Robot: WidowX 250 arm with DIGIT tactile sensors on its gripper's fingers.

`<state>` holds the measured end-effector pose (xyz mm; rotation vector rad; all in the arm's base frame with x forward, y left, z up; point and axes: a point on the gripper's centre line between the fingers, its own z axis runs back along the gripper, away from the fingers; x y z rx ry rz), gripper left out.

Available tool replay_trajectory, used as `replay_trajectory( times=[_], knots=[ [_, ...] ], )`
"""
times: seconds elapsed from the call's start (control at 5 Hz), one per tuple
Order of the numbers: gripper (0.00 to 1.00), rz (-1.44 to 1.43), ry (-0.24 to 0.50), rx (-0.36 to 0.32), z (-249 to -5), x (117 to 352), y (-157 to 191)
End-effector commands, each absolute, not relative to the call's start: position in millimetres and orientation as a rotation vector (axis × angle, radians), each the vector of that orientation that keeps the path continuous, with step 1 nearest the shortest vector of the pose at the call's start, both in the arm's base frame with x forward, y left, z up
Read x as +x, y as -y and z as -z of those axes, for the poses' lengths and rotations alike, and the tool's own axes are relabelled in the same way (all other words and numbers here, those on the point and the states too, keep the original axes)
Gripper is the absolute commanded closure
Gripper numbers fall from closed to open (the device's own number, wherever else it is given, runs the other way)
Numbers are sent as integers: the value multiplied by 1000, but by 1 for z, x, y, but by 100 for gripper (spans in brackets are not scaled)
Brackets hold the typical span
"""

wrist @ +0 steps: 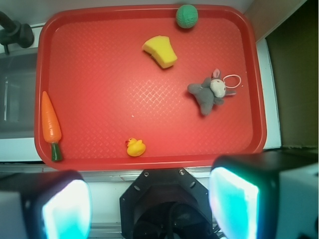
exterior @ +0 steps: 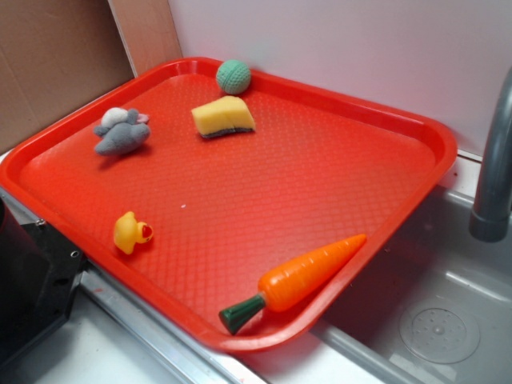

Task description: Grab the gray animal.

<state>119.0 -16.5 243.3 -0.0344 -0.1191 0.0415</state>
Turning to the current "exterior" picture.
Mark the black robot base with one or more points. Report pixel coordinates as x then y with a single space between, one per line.
40 272

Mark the gray plush animal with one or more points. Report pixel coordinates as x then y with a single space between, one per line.
121 131

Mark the yellow sponge piece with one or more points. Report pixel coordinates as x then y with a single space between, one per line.
223 116

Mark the orange plastic carrot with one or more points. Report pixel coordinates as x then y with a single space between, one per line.
288 284

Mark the green textured ball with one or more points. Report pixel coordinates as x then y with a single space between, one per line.
233 77

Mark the yellow rubber duck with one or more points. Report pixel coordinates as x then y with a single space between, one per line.
128 232

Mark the gray toy sink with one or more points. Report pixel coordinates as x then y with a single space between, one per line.
434 306

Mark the gray faucet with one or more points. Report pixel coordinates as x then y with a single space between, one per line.
490 215

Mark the brown cardboard panel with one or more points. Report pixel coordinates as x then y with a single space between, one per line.
57 56

